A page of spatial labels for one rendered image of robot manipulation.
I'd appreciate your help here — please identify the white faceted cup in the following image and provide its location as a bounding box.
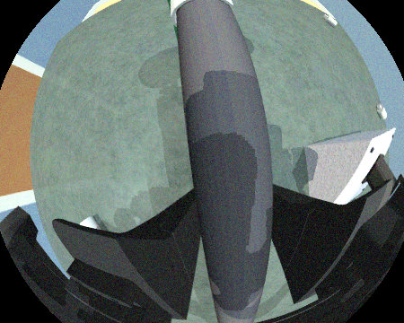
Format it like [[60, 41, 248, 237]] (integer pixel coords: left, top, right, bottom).
[[170, 0, 237, 26]]

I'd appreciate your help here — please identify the grey metal pipe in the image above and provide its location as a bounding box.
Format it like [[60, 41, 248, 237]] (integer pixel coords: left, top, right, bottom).
[[176, 0, 274, 323]]

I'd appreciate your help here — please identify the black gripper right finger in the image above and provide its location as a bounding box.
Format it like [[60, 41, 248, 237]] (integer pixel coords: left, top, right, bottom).
[[271, 179, 393, 304]]

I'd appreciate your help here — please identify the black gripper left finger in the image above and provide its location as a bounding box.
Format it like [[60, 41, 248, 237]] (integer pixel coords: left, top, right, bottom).
[[52, 188, 202, 320]]

